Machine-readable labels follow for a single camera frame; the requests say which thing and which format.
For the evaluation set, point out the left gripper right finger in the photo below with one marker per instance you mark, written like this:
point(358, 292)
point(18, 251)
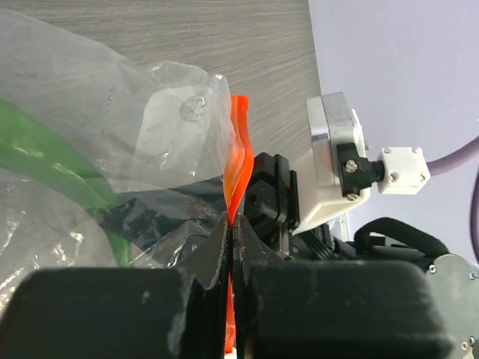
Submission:
point(332, 308)

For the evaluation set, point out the clear orange zip top bag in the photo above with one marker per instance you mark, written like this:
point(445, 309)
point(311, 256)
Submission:
point(144, 128)

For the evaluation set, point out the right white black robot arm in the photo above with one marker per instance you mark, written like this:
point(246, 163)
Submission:
point(453, 281)

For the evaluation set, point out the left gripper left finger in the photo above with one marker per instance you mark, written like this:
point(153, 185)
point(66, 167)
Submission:
point(123, 313)

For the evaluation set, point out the dark green fake chili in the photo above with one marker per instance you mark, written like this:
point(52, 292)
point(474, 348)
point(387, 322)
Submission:
point(32, 149)

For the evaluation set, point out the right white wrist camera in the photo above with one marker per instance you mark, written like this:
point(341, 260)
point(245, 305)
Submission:
point(332, 121)

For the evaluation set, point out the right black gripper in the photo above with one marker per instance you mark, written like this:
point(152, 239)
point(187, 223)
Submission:
point(169, 224)

